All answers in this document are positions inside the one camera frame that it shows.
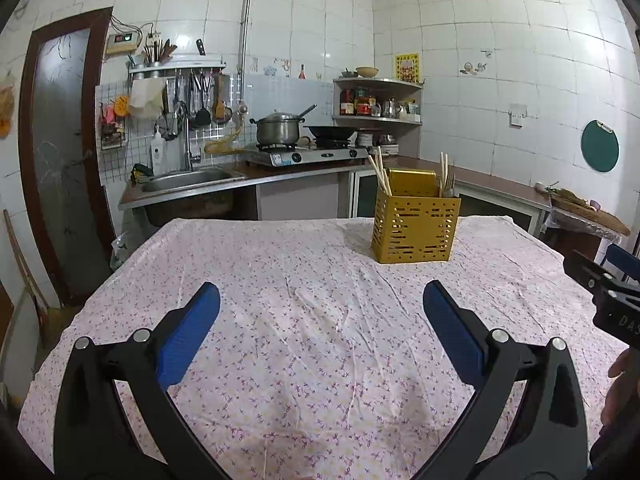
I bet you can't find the steel kitchen sink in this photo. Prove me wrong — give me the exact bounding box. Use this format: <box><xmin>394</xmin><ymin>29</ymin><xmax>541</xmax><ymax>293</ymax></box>
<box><xmin>141</xmin><ymin>167</ymin><xmax>245</xmax><ymax>228</ymax></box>

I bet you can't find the kitchen counter with cabinets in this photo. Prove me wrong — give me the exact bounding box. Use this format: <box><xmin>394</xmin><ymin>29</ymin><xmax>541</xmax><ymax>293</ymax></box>
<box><xmin>117</xmin><ymin>160</ymin><xmax>551</xmax><ymax>236</ymax></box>

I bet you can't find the person's right hand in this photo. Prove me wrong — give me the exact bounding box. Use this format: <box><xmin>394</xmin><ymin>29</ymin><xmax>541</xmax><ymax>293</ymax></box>
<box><xmin>600</xmin><ymin>348</ymin><xmax>639</xmax><ymax>428</ymax></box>

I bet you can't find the wooden board with vegetables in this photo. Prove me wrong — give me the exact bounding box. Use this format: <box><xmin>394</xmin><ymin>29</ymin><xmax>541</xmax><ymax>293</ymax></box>
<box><xmin>534</xmin><ymin>182</ymin><xmax>631</xmax><ymax>242</ymax></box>

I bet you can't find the green round cutting board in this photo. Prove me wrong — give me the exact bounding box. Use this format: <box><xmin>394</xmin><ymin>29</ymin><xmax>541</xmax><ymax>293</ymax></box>
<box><xmin>580</xmin><ymin>120</ymin><xmax>620</xmax><ymax>174</ymax></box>

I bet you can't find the silver fork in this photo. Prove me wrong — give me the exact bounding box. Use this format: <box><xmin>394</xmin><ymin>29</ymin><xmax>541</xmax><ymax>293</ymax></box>
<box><xmin>442</xmin><ymin>174</ymin><xmax>456</xmax><ymax>198</ymax></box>

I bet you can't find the yellow perforated utensil holder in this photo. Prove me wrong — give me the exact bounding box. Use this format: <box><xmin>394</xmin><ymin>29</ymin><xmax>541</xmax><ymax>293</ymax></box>
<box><xmin>371</xmin><ymin>168</ymin><xmax>461</xmax><ymax>263</ymax></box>

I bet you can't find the wooden chopstick pair right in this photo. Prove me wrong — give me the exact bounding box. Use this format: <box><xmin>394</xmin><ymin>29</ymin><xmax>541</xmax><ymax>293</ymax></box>
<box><xmin>439</xmin><ymin>152</ymin><xmax>449</xmax><ymax>197</ymax></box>

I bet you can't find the pink floral tablecloth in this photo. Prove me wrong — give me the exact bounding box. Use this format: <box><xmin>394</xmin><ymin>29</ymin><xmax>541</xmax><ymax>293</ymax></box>
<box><xmin>18</xmin><ymin>217</ymin><xmax>623</xmax><ymax>479</ymax></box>

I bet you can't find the chrome faucet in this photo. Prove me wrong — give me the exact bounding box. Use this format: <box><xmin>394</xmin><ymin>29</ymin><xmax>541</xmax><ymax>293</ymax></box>
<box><xmin>164</xmin><ymin>108</ymin><xmax>202</xmax><ymax>172</ymax></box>

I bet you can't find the white soap bottle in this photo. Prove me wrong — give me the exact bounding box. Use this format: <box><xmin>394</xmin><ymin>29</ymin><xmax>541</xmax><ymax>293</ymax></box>
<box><xmin>150</xmin><ymin>126</ymin><xmax>166</xmax><ymax>177</ymax></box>

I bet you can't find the black wok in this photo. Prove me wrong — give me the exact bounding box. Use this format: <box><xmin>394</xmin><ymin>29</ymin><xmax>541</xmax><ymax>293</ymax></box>
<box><xmin>307</xmin><ymin>126</ymin><xmax>356</xmax><ymax>150</ymax></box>

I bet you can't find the dark wooden door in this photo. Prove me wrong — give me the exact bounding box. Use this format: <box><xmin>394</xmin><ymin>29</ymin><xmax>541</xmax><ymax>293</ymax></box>
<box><xmin>18</xmin><ymin>8</ymin><xmax>115</xmax><ymax>306</ymax></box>

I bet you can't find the silver gas stove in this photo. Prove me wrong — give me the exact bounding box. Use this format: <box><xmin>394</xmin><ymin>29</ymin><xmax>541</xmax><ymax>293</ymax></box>
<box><xmin>244</xmin><ymin>144</ymin><xmax>369</xmax><ymax>168</ymax></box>

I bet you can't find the hanging utensil rack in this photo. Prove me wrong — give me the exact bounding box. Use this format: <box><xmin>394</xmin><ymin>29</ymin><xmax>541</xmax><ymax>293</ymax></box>
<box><xmin>94</xmin><ymin>40</ymin><xmax>247</xmax><ymax>185</ymax></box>

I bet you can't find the steel cooking pot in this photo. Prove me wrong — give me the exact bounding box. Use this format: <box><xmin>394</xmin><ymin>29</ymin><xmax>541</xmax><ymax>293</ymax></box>
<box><xmin>250</xmin><ymin>104</ymin><xmax>317</xmax><ymax>148</ymax></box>

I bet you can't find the broom with wooden handle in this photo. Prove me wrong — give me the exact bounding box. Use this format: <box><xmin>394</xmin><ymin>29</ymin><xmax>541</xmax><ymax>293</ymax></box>
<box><xmin>2</xmin><ymin>209</ymin><xmax>52</xmax><ymax>348</ymax></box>

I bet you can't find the yellow wall poster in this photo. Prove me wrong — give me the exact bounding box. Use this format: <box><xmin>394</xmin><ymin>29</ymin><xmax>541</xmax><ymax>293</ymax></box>
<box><xmin>394</xmin><ymin>53</ymin><xmax>421</xmax><ymax>84</ymax></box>

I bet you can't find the corner wall shelf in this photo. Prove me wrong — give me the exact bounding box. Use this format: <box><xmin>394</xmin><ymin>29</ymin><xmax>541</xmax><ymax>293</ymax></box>
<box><xmin>332</xmin><ymin>77</ymin><xmax>423</xmax><ymax>127</ymax></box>

